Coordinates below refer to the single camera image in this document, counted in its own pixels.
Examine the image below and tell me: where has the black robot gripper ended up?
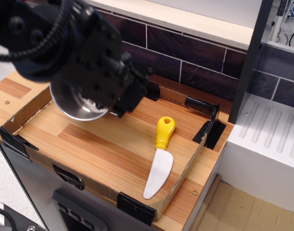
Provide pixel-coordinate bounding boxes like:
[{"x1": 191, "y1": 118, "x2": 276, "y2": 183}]
[{"x1": 72, "y1": 9, "x2": 155, "y2": 116}]

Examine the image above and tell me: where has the stainless steel metal pot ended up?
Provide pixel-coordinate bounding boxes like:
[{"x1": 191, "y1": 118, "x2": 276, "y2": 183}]
[{"x1": 50, "y1": 80, "x2": 108, "y2": 121}]

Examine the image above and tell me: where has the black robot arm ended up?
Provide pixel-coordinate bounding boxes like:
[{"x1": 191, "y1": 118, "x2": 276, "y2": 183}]
[{"x1": 0, "y1": 0, "x2": 154, "y2": 121}]

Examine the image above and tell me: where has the cardboard fence with black tape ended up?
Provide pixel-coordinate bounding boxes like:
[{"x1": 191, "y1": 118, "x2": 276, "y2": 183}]
[{"x1": 0, "y1": 74, "x2": 233, "y2": 231}]

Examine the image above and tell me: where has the dark grey cabinet side panel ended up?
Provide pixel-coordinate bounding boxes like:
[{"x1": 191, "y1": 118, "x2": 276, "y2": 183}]
[{"x1": 229, "y1": 0, "x2": 274, "y2": 124}]

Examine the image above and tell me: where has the grey oven control panel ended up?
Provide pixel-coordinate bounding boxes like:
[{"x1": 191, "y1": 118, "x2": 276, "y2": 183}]
[{"x1": 52, "y1": 191, "x2": 109, "y2": 231}]

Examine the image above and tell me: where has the light wooden shelf ledge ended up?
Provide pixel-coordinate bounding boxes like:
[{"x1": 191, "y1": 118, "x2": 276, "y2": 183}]
[{"x1": 88, "y1": 0, "x2": 254, "y2": 50}]

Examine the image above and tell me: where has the white toy sink drainboard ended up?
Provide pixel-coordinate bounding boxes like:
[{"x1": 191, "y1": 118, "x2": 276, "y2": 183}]
[{"x1": 219, "y1": 95, "x2": 294, "y2": 213}]

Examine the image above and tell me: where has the yellow handled toy knife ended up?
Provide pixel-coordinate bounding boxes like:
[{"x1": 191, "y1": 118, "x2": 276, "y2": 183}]
[{"x1": 143, "y1": 116, "x2": 176, "y2": 200}]

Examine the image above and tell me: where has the black corrugated cable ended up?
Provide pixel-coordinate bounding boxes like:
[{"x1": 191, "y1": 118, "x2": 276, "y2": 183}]
[{"x1": 0, "y1": 0, "x2": 77, "y2": 62}]

